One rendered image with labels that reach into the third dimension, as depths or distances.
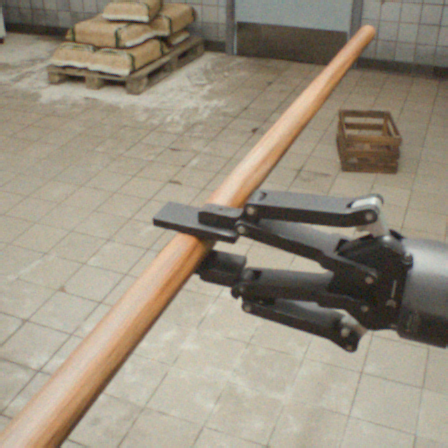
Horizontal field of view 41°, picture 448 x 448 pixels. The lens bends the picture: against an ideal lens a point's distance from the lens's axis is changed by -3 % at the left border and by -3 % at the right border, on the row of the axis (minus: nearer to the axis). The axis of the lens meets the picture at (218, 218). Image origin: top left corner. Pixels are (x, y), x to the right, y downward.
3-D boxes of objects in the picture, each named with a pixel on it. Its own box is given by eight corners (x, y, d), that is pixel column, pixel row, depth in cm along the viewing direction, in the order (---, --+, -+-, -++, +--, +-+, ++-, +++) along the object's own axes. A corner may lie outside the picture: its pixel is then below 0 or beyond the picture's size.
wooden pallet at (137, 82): (138, 95, 436) (137, 76, 429) (47, 84, 462) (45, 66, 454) (204, 54, 532) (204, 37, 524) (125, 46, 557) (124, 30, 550)
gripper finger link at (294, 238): (373, 291, 43) (379, 276, 42) (229, 238, 46) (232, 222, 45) (382, 262, 46) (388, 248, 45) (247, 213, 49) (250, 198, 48)
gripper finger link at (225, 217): (259, 237, 46) (261, 202, 44) (197, 223, 48) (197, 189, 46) (265, 227, 47) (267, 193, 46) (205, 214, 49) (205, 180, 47)
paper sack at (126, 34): (157, 42, 458) (156, 20, 449) (127, 53, 429) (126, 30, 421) (94, 35, 484) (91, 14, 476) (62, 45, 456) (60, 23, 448)
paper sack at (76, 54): (93, 71, 441) (91, 50, 433) (50, 68, 450) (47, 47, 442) (127, 49, 492) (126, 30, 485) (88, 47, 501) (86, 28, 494)
